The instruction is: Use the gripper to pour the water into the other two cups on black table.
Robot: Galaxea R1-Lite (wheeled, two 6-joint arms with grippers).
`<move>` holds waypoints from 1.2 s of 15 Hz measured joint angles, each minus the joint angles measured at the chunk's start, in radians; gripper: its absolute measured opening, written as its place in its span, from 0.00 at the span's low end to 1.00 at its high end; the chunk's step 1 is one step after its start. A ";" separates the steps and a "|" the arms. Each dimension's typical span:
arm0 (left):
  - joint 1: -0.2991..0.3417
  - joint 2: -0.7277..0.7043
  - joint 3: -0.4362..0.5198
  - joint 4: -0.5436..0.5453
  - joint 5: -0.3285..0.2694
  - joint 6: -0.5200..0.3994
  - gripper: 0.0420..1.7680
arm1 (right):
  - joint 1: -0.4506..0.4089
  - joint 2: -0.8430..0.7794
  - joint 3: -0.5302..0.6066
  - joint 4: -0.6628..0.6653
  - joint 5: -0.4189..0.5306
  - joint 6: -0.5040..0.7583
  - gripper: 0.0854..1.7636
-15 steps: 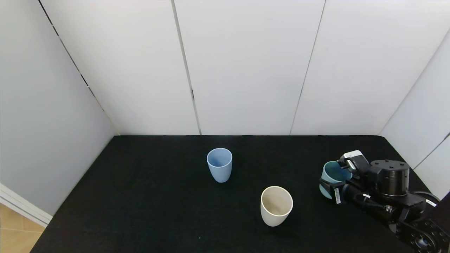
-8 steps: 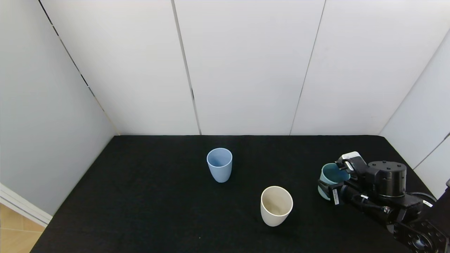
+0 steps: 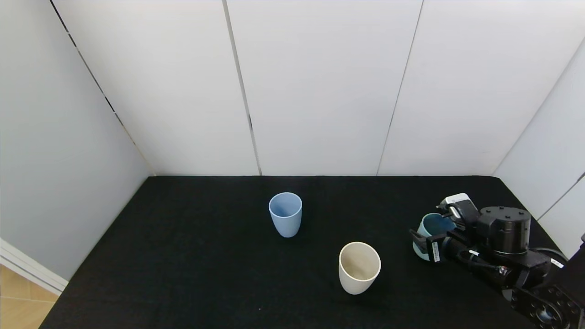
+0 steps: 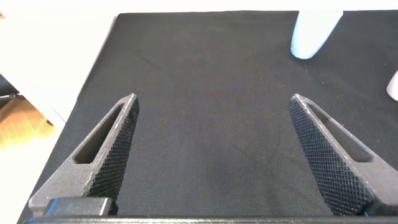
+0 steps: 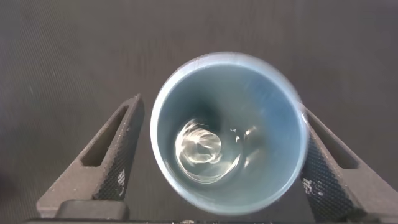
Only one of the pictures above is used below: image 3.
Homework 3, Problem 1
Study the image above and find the white baseboard trim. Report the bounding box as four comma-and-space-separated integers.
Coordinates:
0, 237, 69, 295

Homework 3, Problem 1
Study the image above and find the light blue plastic cup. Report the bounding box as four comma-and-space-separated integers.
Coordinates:
269, 192, 303, 238

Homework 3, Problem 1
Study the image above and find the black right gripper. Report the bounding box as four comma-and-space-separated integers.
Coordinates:
409, 228, 473, 263

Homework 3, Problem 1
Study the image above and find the black camera cable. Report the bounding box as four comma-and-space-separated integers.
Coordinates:
457, 250, 509, 277

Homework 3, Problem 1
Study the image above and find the teal plastic cup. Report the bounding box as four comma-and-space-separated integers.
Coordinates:
413, 213, 457, 261

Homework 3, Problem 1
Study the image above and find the black tablecloth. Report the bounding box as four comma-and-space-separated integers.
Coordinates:
39, 176, 585, 329

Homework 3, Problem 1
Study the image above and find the white wrist camera black mount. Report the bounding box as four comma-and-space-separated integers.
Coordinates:
439, 193, 480, 230

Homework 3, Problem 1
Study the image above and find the beige plastic cup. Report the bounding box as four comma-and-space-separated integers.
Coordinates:
339, 242, 382, 295

